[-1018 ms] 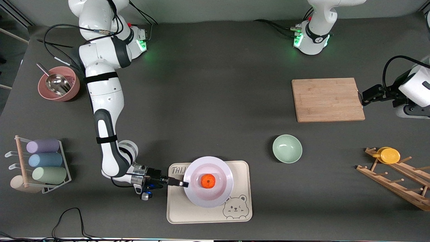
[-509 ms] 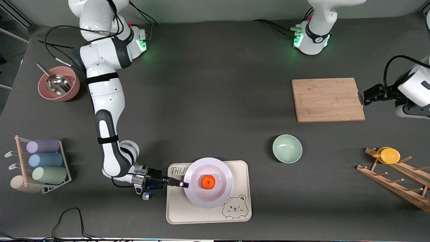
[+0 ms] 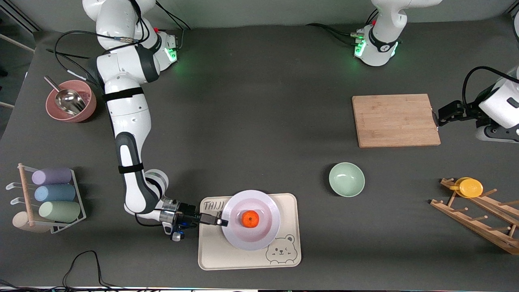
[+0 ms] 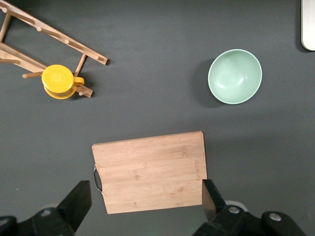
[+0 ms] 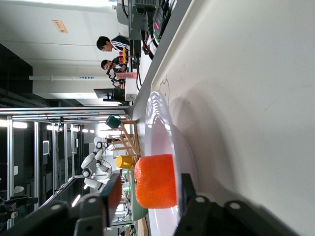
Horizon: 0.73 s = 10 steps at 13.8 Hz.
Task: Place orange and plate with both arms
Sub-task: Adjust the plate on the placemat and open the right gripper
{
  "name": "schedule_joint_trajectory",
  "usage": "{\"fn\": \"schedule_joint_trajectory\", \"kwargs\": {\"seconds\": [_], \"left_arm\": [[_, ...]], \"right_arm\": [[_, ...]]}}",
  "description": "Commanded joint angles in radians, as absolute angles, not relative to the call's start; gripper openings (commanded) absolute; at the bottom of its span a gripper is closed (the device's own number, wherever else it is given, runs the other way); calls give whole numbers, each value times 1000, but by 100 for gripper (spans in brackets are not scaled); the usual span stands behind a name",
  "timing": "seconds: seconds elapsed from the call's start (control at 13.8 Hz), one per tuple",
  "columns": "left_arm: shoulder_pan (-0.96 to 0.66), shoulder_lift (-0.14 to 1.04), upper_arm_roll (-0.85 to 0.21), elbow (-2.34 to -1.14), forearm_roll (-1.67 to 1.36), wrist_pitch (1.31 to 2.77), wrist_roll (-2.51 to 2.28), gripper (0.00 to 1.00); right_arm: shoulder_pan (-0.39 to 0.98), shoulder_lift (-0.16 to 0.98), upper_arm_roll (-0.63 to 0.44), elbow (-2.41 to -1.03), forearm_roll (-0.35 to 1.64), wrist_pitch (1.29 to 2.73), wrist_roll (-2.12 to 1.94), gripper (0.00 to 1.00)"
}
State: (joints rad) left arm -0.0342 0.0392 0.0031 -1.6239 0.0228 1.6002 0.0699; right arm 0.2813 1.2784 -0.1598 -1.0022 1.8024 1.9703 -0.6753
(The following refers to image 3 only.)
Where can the light green bowl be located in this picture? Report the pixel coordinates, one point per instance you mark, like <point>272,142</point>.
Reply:
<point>346,179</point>

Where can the metal scoop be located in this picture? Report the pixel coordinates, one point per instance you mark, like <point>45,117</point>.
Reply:
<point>69,101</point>

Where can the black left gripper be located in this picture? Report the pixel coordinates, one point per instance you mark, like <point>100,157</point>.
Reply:
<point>466,110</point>

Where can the white round plate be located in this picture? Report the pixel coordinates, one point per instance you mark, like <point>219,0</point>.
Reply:
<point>259,239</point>

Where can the beige tray with bear print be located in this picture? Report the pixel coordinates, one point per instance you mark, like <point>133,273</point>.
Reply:
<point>215,251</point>

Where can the blue cup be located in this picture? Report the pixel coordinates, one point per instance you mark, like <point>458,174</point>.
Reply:
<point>54,193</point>

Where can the purple cup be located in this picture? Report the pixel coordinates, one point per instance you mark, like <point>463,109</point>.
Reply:
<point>50,177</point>

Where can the wooden peg drying rack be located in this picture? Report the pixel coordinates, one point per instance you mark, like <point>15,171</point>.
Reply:
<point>470,224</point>

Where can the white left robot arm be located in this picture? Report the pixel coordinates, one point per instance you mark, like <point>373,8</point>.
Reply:
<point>381,44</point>

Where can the thin beige bar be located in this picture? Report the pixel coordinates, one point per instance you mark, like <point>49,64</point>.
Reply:
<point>16,41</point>
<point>6,104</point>

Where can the green cup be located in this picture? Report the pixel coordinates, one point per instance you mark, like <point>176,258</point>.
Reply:
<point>58,211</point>

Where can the beige cup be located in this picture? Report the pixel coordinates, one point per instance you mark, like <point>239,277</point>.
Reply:
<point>20,221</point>

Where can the wooden cutting board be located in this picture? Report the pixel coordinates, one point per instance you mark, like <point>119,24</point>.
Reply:
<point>377,121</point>

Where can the orange fruit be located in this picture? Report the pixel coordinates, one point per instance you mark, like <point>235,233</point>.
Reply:
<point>250,219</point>

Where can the yellow mug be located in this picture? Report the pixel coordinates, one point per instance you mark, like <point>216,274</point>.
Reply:
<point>470,188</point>

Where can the pink bowl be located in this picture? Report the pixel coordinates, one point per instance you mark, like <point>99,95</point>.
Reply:
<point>52,111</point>

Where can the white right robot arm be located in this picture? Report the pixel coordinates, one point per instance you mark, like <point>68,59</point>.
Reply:
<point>127,117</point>

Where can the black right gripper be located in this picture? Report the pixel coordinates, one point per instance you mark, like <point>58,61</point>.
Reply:
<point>189,210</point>

